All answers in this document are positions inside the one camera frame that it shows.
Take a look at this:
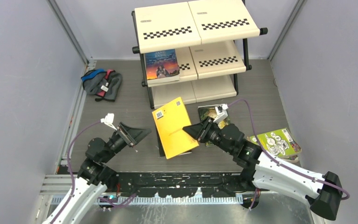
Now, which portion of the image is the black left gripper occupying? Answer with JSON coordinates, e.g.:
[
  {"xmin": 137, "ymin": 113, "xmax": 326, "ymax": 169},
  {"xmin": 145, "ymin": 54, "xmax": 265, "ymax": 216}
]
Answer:
[{"xmin": 102, "ymin": 123, "xmax": 151, "ymax": 164}]

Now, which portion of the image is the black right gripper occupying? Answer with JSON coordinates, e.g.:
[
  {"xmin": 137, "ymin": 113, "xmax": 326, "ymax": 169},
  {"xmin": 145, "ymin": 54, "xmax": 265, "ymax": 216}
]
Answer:
[{"xmin": 183, "ymin": 116, "xmax": 234, "ymax": 155}]

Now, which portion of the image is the yellow hardcover book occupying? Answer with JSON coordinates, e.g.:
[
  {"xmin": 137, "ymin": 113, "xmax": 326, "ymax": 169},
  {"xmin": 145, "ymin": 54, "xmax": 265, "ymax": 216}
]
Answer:
[{"xmin": 152, "ymin": 97, "xmax": 199, "ymax": 160}]

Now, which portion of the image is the black Moon and Sixpence book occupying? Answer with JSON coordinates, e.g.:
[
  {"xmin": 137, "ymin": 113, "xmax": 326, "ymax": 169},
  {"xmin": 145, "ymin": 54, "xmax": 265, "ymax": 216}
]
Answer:
[{"xmin": 156, "ymin": 130, "xmax": 192, "ymax": 158}]

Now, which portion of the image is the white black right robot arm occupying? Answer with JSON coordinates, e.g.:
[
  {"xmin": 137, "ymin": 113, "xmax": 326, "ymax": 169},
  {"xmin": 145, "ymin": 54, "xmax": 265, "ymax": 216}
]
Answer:
[{"xmin": 182, "ymin": 119, "xmax": 344, "ymax": 221}]

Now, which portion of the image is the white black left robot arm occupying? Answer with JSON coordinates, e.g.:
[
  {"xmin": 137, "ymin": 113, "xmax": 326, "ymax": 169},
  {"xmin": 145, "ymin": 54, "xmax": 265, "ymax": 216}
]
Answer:
[{"xmin": 44, "ymin": 118, "xmax": 151, "ymax": 224}]

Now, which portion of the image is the green Alice in Wonderland book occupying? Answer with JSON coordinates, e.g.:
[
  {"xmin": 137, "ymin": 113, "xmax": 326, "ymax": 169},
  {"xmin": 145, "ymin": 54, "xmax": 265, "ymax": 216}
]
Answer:
[{"xmin": 198, "ymin": 105, "xmax": 231, "ymax": 129}]

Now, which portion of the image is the grey blue red cloth bag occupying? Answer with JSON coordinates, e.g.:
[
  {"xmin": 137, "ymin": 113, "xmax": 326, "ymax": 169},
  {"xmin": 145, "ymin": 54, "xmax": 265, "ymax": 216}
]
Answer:
[{"xmin": 81, "ymin": 69, "xmax": 123, "ymax": 102}]

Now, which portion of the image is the lime green cartoon book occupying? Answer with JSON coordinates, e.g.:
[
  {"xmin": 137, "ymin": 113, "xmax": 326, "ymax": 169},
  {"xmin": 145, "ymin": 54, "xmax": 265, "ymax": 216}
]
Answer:
[{"xmin": 257, "ymin": 128, "xmax": 302, "ymax": 163}]

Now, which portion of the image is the cream three-tier shelf rack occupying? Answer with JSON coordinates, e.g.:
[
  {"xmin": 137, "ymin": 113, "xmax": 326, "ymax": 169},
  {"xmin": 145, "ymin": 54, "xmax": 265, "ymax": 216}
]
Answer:
[{"xmin": 131, "ymin": 0, "xmax": 268, "ymax": 109}]

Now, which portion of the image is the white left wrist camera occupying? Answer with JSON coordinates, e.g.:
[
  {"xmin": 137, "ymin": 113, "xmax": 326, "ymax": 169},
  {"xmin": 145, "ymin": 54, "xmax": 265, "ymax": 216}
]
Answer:
[{"xmin": 100, "ymin": 113, "xmax": 117, "ymax": 130}]

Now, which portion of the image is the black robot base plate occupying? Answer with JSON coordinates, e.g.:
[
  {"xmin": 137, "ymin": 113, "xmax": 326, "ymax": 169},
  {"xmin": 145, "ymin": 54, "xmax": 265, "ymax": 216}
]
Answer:
[{"xmin": 105, "ymin": 172, "xmax": 254, "ymax": 198}]

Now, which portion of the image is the aluminium frame rail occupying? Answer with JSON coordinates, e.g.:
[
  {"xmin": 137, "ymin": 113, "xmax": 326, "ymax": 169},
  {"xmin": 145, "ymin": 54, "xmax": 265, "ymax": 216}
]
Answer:
[{"xmin": 53, "ymin": 58, "xmax": 96, "ymax": 174}]

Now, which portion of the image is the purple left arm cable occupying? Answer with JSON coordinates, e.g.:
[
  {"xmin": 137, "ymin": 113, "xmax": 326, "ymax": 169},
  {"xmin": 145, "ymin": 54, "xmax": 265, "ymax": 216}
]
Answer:
[{"xmin": 49, "ymin": 120, "xmax": 138, "ymax": 224}]

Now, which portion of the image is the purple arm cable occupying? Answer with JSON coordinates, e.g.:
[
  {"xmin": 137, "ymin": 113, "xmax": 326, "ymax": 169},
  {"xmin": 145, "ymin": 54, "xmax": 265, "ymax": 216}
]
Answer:
[
  {"xmin": 227, "ymin": 98, "xmax": 351, "ymax": 211},
  {"xmin": 49, "ymin": 120, "xmax": 138, "ymax": 224}
]

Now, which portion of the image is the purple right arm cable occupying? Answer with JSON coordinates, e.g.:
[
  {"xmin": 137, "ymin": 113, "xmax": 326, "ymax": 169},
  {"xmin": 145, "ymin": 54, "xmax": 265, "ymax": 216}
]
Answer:
[{"xmin": 227, "ymin": 98, "xmax": 351, "ymax": 211}]

